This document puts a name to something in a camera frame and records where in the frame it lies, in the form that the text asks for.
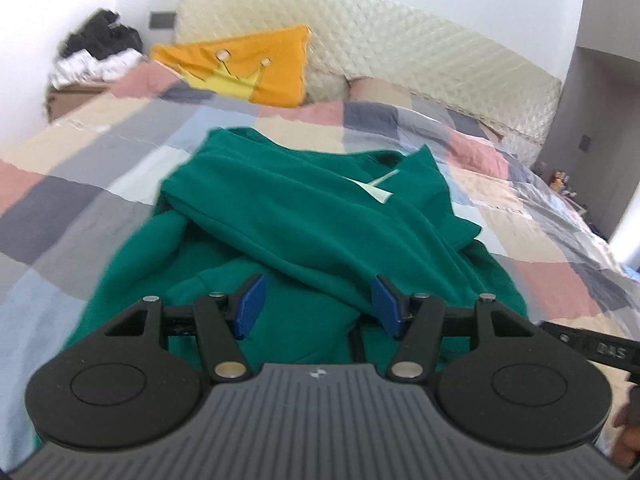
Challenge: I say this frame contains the black clothes pile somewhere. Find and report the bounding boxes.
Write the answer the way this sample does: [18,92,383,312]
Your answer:
[61,9,144,58]

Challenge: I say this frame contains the person's right hand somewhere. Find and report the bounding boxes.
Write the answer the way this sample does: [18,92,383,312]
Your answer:
[611,400,640,470]

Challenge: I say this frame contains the cream quilted headboard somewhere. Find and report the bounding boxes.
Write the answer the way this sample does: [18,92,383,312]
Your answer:
[172,0,562,147]

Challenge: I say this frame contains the green hoodie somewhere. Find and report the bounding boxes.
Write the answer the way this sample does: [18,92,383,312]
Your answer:
[32,127,531,461]

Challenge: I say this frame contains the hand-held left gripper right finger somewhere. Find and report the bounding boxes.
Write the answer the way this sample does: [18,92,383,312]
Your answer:
[371,274,539,382]

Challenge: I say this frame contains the grey wardrobe cabinet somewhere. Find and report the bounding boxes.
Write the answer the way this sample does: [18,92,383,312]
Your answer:
[536,0,640,267]

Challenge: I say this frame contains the floral pillow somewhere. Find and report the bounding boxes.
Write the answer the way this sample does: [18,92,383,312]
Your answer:
[304,66,352,104]

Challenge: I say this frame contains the checkered pillow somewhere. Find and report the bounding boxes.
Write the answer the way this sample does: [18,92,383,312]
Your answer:
[349,76,507,142]

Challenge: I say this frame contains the white clothes pile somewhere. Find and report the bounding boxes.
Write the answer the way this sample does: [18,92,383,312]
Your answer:
[49,49,147,87]

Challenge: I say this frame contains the checkered patchwork quilt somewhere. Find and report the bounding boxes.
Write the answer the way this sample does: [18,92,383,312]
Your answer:
[0,62,640,480]

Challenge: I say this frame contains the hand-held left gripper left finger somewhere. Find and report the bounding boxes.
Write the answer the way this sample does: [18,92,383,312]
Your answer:
[102,274,267,381]

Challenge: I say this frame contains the brown cardboard box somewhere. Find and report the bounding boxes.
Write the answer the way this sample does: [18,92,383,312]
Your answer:
[44,81,112,124]

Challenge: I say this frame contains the yellow crown pillow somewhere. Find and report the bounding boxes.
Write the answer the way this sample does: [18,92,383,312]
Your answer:
[150,24,313,109]

